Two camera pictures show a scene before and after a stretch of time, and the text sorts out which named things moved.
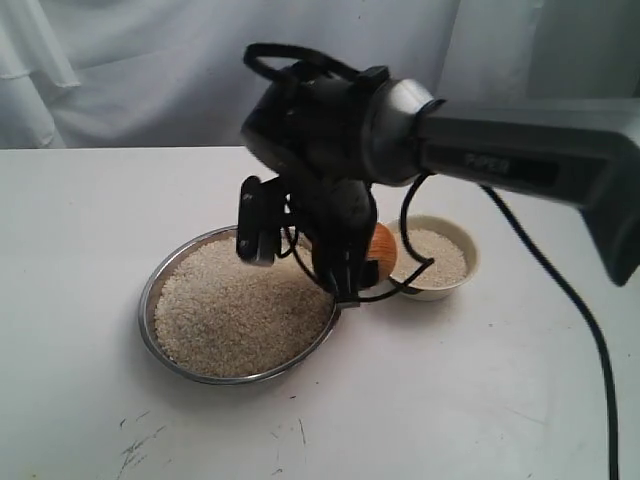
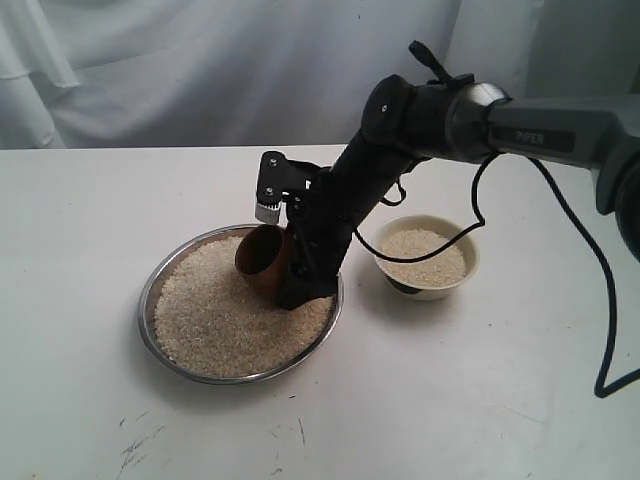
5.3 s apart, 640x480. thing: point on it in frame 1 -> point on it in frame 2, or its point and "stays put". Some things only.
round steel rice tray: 211,317 stays put
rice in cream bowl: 449,264 stays put
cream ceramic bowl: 451,246 stays put
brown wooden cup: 383,249 -> 261,256
